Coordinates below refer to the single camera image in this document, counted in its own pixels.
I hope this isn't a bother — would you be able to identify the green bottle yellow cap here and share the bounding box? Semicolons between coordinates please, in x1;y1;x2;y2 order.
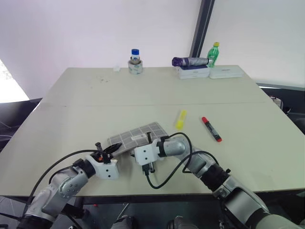
206;42;220;68

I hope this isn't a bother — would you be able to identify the plain white box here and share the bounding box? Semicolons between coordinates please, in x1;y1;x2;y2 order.
209;64;244;80

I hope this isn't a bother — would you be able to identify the red marker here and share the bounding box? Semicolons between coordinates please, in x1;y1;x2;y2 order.
201;116;223;143

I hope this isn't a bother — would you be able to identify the dark window frame post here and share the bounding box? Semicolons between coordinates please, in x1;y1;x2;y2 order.
189;0;215;59

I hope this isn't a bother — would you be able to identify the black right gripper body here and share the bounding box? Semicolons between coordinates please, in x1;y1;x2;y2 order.
142;163;156;176

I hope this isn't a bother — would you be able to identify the black side desk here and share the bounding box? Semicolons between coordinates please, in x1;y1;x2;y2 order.
255;82;305;135

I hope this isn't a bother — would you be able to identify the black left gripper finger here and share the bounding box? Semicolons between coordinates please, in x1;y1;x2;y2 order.
103;143;122;152
108;145;123;157

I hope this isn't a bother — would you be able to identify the purple folded umbrella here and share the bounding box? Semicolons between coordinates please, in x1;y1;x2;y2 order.
172;56;210;68

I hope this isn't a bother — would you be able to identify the blue cap bottle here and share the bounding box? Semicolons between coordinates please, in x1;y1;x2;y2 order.
130;48;141;65

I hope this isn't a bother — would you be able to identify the dark rounded shape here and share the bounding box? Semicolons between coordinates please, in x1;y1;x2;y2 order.
113;214;134;229
167;215;192;229

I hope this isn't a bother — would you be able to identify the grey grid pouch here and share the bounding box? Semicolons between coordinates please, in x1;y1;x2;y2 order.
107;121;168;157

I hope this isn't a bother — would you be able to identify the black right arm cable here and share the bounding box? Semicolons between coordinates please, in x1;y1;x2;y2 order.
142;132;221;189

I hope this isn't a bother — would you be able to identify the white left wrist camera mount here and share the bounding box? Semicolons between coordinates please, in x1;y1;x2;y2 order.
85;154;119;180

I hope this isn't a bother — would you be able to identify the white tape roll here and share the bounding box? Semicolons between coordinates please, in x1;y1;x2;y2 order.
127;59;145;77

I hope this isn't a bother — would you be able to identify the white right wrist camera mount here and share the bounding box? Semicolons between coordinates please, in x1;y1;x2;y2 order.
134;139;160;167

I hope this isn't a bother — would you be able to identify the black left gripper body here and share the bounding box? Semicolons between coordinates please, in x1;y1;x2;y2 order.
91;148;113;165

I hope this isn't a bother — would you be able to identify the black side furniture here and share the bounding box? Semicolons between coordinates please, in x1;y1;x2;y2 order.
0;97;44;153

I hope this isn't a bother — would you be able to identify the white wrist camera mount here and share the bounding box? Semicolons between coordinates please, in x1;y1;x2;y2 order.
85;154;119;180
134;139;160;167

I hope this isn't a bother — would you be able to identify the yellow highlighter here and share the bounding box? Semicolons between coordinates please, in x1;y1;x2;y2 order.
175;109;188;130

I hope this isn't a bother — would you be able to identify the white box dark blue band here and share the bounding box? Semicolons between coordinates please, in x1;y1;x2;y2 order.
178;65;211;80

